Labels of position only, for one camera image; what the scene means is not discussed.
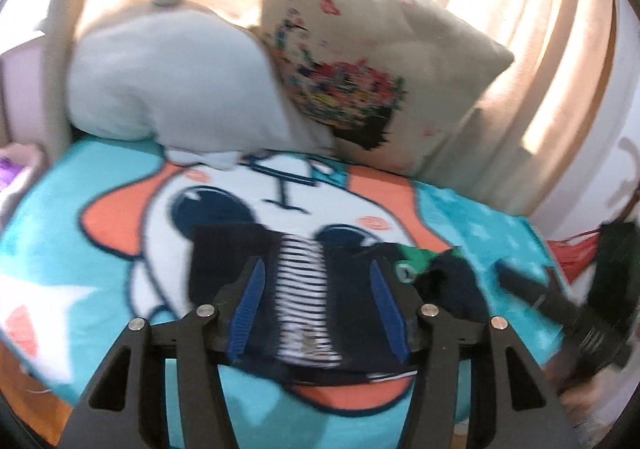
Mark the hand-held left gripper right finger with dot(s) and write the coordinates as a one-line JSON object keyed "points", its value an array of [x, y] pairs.
{"points": [[386, 301]]}

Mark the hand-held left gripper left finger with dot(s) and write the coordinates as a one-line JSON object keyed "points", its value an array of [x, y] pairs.
{"points": [[248, 296]]}

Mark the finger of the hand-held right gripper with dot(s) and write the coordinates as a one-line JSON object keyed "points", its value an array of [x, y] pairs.
{"points": [[520, 285]]}

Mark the navy striped pants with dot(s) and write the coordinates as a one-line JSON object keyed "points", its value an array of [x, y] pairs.
{"points": [[320, 299]]}

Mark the red cloth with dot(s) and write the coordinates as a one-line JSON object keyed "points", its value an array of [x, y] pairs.
{"points": [[572, 254]]}

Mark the cartoon printed blanket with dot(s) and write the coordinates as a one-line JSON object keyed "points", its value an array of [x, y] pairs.
{"points": [[150, 239]]}

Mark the light blue pillow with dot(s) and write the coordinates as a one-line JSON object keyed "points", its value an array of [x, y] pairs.
{"points": [[170, 84]]}

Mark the beige floral print pillow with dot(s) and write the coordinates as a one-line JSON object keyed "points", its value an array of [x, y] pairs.
{"points": [[370, 74]]}

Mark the cream curtain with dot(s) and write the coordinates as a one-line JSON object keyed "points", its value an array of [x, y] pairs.
{"points": [[510, 29]]}

